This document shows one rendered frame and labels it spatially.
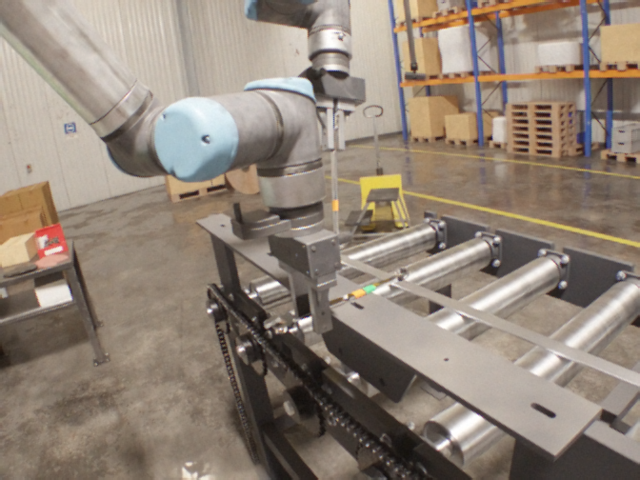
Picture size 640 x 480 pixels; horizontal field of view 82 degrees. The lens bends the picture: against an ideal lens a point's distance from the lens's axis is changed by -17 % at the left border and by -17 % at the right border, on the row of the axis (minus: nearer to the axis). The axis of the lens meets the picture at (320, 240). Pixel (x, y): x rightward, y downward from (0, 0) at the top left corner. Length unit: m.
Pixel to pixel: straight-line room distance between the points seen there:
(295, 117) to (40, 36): 0.31
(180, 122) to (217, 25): 11.08
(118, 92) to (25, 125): 10.27
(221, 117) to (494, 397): 0.41
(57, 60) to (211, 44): 10.88
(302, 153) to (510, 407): 0.38
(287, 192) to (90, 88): 0.28
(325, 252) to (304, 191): 0.08
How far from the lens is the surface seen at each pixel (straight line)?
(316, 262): 0.57
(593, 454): 0.49
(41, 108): 10.79
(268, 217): 0.57
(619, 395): 1.16
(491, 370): 0.53
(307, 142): 0.56
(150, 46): 11.05
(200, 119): 0.45
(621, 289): 1.35
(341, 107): 0.86
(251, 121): 0.49
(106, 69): 0.55
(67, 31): 0.54
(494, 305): 1.25
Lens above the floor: 1.48
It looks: 19 degrees down
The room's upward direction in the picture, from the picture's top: 8 degrees counter-clockwise
